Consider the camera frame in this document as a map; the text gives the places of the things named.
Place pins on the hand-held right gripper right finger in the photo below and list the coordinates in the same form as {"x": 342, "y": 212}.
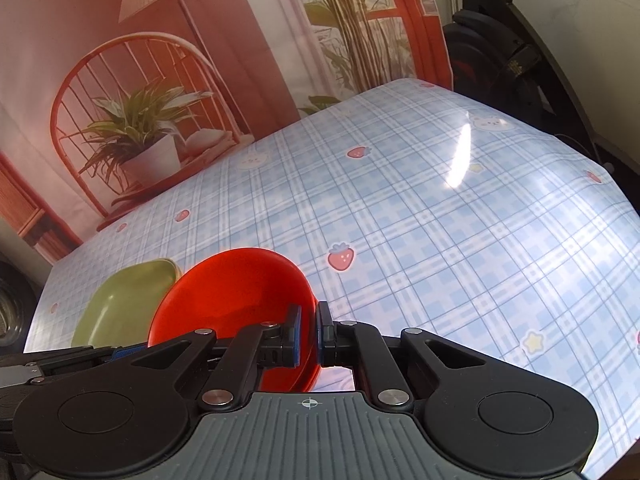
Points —
{"x": 320, "y": 337}

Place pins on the blue checked tablecloth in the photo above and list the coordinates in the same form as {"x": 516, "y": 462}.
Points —
{"x": 400, "y": 235}

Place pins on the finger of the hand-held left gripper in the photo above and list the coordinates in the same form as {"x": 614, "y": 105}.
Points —
{"x": 127, "y": 352}

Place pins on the dark washing machine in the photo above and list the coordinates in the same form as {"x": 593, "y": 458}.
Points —
{"x": 15, "y": 305}

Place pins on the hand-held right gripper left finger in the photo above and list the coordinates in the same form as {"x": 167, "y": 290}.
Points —
{"x": 296, "y": 337}

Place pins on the green square plate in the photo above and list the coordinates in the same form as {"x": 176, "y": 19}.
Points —
{"x": 125, "y": 300}

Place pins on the red plastic bowl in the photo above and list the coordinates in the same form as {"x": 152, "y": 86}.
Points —
{"x": 230, "y": 290}

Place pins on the black exercise bike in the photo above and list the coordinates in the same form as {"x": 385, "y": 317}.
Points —
{"x": 500, "y": 45}

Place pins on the printed room backdrop cloth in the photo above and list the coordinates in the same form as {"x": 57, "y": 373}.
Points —
{"x": 225, "y": 35}

